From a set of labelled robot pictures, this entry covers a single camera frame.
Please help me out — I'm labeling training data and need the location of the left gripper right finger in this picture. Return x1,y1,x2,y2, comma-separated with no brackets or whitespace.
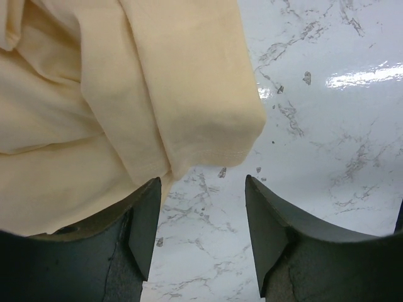
245,176,402,301

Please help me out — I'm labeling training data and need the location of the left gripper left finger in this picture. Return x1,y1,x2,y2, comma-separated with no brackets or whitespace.
1,178,161,301

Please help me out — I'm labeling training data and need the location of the cream yellow t shirt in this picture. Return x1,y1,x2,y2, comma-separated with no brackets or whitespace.
1,1,266,237

